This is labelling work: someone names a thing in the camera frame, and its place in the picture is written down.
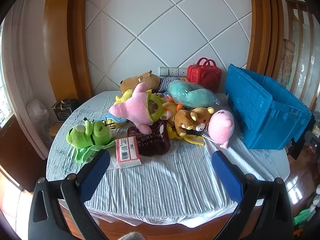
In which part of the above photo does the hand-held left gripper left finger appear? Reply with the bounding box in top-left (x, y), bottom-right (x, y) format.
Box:
top-left (28, 150), bottom-right (111, 240)

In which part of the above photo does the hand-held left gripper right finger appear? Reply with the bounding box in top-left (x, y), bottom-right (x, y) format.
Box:
top-left (212, 150), bottom-right (293, 240)

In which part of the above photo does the green frog plush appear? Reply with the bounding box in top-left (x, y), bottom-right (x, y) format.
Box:
top-left (65, 119), bottom-right (117, 164)

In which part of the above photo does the blue plastic crate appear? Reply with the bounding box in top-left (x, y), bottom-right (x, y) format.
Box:
top-left (224, 64), bottom-right (313, 150)

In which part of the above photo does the teal neck pillow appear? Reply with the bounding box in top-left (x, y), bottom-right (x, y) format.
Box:
top-left (166, 81), bottom-right (220, 108)

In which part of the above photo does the white pink tissue pack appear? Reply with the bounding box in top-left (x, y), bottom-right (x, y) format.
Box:
top-left (115, 136), bottom-right (142, 169)

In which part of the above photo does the pink round plush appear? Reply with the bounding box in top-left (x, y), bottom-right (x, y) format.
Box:
top-left (207, 109), bottom-right (235, 149)

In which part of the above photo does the light blue spotted plush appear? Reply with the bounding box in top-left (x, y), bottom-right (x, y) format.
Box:
top-left (100, 113), bottom-right (126, 126)

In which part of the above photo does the dark maroon cloth bag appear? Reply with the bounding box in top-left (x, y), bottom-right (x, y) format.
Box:
top-left (127, 120), bottom-right (171, 156)

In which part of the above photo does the brown bear plush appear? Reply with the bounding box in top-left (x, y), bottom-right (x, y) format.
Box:
top-left (174, 107), bottom-right (215, 137)

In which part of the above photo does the black box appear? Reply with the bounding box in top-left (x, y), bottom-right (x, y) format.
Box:
top-left (52, 99), bottom-right (75, 123)

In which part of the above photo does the pink starfish plush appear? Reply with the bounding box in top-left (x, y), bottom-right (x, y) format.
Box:
top-left (109, 82), bottom-right (173, 134)

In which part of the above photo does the yellow red-cheeked plush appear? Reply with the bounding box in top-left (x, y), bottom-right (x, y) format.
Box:
top-left (114, 89), bottom-right (134, 105)

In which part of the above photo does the green plastic item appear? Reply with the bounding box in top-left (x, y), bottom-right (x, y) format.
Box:
top-left (292, 209), bottom-right (313, 226)

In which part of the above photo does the yellow orange giraffe plush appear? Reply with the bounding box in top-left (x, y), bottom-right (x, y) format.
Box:
top-left (162, 99), bottom-right (186, 121)

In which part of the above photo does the brown plush with striped shirt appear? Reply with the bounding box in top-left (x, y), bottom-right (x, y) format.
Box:
top-left (119, 70), bottom-right (190, 94)

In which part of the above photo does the red mini suitcase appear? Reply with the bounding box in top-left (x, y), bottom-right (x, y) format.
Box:
top-left (187, 57), bottom-right (222, 93)

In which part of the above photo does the rolled woven mat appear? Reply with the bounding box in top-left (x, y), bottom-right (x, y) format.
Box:
top-left (282, 39), bottom-right (296, 86)

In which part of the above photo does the white curtain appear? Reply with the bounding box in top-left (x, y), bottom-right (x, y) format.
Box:
top-left (0, 0), bottom-right (54, 155)

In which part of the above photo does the glass partition with wooden slats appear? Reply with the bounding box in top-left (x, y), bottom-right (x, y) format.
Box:
top-left (285, 0), bottom-right (320, 110)

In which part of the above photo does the yellow strap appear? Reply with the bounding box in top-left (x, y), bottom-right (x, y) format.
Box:
top-left (184, 134), bottom-right (205, 147)

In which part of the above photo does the wooden frame post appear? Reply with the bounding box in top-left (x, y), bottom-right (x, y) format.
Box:
top-left (45, 0), bottom-right (93, 102)
top-left (246, 0), bottom-right (285, 80)

